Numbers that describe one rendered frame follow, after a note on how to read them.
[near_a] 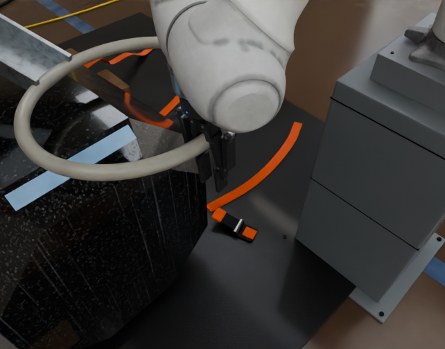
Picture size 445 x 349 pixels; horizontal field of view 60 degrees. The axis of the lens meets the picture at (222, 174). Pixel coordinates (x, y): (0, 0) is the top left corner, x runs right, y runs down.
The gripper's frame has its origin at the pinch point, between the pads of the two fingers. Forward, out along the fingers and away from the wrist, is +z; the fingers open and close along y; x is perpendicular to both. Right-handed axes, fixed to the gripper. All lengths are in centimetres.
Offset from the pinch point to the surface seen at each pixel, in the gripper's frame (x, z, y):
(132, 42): -15.3, -10.4, 39.5
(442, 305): -57, 88, -52
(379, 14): -255, 83, 67
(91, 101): 0.9, -1.9, 39.8
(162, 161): 9.9, -10.2, 1.6
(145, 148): -0.3, 6.2, 23.3
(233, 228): -31, 76, 26
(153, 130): -6.4, 6.5, 27.1
